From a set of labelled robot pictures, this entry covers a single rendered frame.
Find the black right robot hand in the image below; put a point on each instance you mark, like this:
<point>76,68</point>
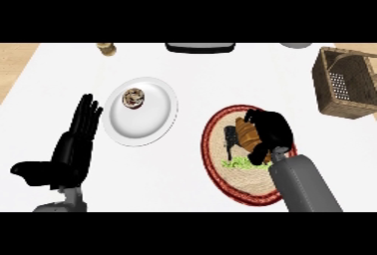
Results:
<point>274,127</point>

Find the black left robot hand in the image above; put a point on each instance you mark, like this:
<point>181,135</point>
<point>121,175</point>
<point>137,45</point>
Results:
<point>75,146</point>

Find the brown croissant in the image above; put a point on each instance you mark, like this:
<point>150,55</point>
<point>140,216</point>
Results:
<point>248,134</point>

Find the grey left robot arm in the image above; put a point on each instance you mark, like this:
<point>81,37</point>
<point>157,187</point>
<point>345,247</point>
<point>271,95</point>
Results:
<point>64,202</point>

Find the round red-rimmed woven placemat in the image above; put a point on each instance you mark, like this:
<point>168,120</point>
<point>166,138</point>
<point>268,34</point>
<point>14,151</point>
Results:
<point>231,172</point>

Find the brown wicker basket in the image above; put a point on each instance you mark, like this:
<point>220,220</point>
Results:
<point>347,84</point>

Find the white round plate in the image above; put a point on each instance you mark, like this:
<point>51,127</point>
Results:
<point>141,111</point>

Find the brown swirled cupcake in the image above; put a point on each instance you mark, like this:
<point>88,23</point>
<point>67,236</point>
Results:
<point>134,97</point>

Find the grey round object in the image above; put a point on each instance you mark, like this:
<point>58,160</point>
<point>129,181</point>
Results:
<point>296,45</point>

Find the small tan jar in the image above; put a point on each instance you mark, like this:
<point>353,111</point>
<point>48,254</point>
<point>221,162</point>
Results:
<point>107,49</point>

